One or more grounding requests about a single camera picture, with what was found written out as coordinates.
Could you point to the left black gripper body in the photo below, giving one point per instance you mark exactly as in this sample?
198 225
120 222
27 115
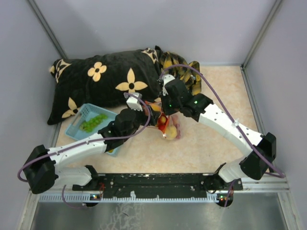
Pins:
141 119

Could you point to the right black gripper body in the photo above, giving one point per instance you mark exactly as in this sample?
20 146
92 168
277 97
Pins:
170 107

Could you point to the red cherry tomato bunch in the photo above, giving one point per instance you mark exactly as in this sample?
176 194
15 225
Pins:
162 122

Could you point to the clear zip bag orange zipper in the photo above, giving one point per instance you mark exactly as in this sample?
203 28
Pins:
171 119

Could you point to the yellow lemon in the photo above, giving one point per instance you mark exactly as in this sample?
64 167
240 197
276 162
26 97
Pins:
170 133

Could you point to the purple grape bunch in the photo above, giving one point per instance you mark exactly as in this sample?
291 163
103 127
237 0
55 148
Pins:
178 128

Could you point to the green lettuce leaf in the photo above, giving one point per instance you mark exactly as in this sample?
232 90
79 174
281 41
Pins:
90 125

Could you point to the orange peach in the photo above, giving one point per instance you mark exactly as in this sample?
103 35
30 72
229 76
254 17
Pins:
157 106

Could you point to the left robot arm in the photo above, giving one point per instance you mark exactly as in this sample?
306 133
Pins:
46 168

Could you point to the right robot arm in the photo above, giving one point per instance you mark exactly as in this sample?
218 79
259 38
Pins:
258 150

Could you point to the yellow plaid shirt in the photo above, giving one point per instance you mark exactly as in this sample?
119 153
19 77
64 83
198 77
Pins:
175 65

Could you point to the light blue plastic basket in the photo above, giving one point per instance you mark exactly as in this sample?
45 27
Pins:
81 119

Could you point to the black floral pillow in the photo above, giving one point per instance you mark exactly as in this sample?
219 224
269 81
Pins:
102 80

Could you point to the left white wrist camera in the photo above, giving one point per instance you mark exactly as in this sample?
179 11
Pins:
132 101

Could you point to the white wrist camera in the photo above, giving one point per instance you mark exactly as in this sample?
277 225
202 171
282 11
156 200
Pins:
132 101
165 80

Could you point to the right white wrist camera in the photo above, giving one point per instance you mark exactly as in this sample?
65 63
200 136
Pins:
165 80

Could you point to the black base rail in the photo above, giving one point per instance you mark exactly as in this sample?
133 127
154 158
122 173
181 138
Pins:
161 185

